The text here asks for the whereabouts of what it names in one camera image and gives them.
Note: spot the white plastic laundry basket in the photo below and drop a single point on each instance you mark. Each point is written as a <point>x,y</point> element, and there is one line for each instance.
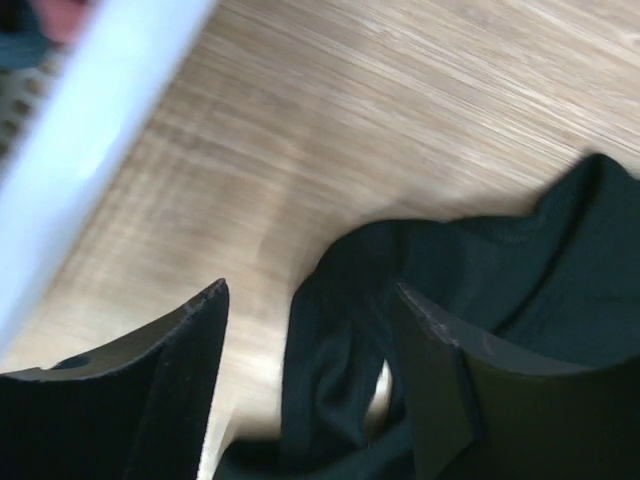
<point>72,143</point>

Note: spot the green camouflage garment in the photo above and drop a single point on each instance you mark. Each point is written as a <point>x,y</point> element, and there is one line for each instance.
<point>25,48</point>

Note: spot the red tank top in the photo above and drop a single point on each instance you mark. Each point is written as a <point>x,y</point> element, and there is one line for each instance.
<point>61,21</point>

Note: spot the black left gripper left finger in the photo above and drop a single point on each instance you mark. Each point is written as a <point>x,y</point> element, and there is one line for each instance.
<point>134,408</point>

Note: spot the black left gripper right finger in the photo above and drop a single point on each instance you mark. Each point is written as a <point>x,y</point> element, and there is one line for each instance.
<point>481,407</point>

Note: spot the black tank top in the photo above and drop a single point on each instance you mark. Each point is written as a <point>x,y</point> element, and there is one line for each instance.
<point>562,282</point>

